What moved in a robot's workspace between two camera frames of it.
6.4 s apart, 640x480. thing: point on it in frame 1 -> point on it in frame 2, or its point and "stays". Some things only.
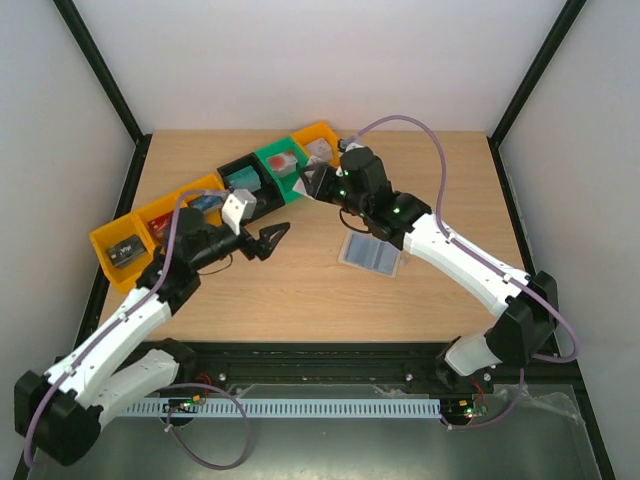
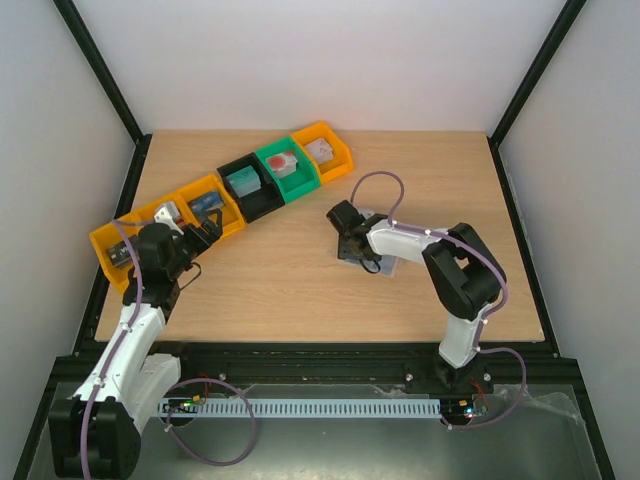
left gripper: (262, 248) -> (213, 232)
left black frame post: (110, 87) stays
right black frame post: (559, 29) stays
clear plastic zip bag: (370, 253) stays
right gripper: (322, 185) -> (351, 248)
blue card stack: (206, 202) stays
